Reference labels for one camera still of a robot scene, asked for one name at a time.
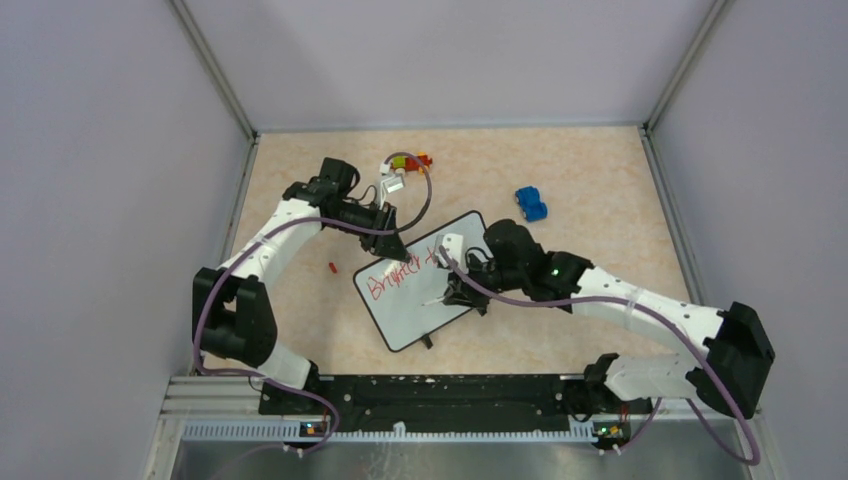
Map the red green toy train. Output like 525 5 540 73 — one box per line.
391 153 433 174

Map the small whiteboard with stand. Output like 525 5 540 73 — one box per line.
353 210 489 352

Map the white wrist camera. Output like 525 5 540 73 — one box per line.
433 233 466 270
376 161 406 208

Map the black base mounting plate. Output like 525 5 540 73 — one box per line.
258 374 654 417

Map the blue toy car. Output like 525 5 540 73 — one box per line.
514 186 548 222

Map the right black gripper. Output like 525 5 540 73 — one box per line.
443 252 526 310

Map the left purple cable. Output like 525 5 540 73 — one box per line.
192 151 434 457

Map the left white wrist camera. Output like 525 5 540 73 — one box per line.
376 161 406 208

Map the grey slotted cable duct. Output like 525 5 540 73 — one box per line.
181 420 597 443

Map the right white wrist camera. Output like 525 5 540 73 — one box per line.
433 233 466 270

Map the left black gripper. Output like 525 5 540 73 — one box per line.
327 198 410 262

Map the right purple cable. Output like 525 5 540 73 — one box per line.
438 246 762 466

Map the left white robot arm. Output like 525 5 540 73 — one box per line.
192 157 411 414

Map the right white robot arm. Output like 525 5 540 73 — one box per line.
433 219 775 419

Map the purple cable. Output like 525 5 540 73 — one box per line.
192 151 434 457
438 246 762 466

